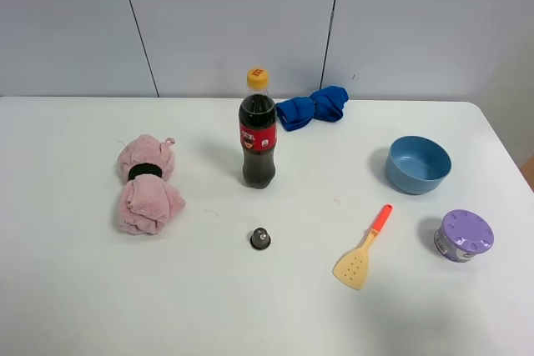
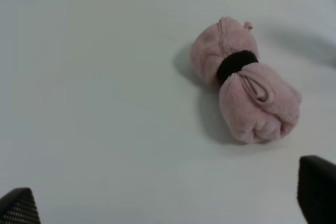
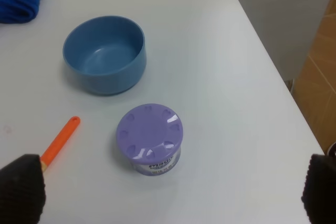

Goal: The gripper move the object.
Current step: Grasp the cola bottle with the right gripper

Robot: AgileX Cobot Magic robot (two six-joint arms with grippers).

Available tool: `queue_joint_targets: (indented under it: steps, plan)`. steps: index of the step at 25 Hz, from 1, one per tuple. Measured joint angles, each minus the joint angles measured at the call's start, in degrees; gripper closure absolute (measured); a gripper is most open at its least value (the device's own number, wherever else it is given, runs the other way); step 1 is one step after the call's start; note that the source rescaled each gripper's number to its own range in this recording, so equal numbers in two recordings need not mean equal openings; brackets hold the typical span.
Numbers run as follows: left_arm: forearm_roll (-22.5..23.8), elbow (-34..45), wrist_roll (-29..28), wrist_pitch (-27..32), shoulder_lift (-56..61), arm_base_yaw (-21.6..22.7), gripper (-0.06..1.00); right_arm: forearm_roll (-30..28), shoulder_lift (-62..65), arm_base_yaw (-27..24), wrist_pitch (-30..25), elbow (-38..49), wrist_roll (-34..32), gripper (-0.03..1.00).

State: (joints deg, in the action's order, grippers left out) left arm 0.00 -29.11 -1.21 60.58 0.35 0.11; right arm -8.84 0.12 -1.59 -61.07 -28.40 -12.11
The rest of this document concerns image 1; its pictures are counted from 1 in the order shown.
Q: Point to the cola bottle with yellow cap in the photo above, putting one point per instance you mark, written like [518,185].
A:
[258,130]

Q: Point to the blue knotted cloth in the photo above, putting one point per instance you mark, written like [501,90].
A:
[325,105]

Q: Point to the small dark coffee capsule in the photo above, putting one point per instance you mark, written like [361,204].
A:
[260,239]

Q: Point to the black hair band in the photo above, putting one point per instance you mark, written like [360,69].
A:
[144,168]

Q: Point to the pink rolled towel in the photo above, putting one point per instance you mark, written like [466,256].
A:
[147,203]

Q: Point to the blue bowl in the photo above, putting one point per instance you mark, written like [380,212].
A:
[417,165]

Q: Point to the purple lidded can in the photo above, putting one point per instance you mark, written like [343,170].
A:
[463,235]

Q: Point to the yellow spatula with orange handle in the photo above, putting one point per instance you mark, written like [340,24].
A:
[352,268]

